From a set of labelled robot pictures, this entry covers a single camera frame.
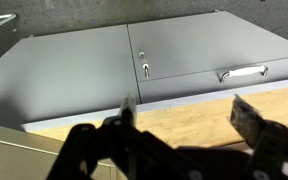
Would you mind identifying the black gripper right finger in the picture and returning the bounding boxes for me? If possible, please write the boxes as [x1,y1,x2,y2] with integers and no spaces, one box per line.
[229,94,288,180]

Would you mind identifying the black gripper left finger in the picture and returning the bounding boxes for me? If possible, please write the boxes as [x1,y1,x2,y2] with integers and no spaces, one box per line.
[45,93,202,180]

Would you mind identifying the grey base cabinet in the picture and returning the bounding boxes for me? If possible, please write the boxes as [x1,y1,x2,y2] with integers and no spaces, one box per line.
[0,9,288,133]

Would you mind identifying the tall beige file cabinet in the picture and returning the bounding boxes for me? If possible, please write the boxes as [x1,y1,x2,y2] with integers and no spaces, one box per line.
[0,121,128,180]

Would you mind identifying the white cabinet door handle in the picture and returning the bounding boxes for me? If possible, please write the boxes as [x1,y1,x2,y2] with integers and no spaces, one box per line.
[138,50,151,79]

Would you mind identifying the white cabinet drawer handle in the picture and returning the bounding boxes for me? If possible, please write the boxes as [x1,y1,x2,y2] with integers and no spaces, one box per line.
[217,64,269,84]

